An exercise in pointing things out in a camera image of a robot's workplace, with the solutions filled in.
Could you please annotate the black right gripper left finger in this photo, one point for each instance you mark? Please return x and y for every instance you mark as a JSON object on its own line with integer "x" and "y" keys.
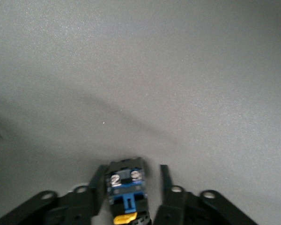
{"x": 72, "y": 206}

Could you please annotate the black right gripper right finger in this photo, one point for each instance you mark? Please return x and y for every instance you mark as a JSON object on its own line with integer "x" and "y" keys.
{"x": 182, "y": 211}

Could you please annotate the yellow push button blue base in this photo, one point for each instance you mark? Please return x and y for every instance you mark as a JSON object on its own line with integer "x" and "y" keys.
{"x": 125, "y": 185}

